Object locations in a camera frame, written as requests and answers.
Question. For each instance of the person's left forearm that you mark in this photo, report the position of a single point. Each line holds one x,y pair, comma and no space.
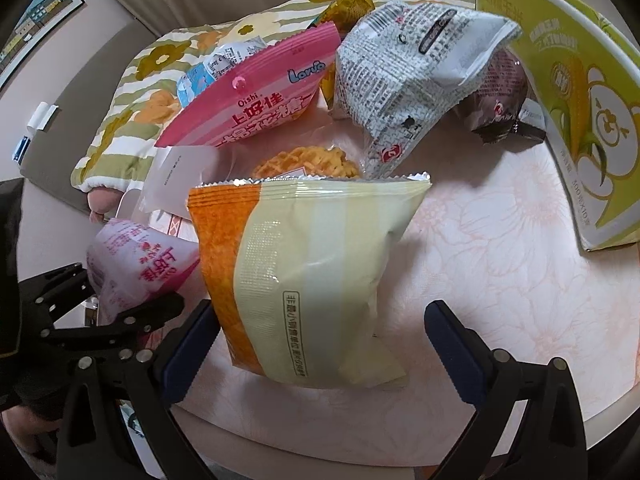
25,422

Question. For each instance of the white wall clip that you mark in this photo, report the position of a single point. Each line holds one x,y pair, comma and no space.
42,116

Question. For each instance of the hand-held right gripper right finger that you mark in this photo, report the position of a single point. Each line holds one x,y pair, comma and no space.
452,345

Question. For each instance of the framed wall picture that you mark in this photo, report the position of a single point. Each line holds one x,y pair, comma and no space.
35,25

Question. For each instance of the green striped floral blanket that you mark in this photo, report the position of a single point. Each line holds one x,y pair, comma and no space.
145,75

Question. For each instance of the grey brown padded headboard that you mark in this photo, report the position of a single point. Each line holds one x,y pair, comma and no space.
85,110

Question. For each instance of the green cardboard box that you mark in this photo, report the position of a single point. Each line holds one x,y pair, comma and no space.
565,110

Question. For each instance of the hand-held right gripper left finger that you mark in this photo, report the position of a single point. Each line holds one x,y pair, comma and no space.
192,345

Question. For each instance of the grey white printed snack bag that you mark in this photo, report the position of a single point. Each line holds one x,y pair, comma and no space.
400,70

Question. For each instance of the pink striped snack bag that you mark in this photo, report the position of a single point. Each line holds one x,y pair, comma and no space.
250,105

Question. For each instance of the dark purple snack bag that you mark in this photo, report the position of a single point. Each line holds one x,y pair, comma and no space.
495,105

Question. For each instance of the pink plush cushion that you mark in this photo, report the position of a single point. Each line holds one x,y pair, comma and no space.
102,205

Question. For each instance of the orange and cream snack bag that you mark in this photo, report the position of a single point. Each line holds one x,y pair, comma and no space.
310,270

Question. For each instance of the yellow snack packet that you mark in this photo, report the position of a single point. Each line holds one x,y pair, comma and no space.
352,5

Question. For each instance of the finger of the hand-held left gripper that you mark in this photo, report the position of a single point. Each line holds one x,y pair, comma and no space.
60,285
115,330

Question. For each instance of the blue and white snack bag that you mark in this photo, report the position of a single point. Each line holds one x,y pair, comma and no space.
210,67

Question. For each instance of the clear waffle cookie packet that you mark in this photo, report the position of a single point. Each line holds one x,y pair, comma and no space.
305,162

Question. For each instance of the small pink snack bag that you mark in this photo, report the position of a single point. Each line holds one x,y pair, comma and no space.
135,265

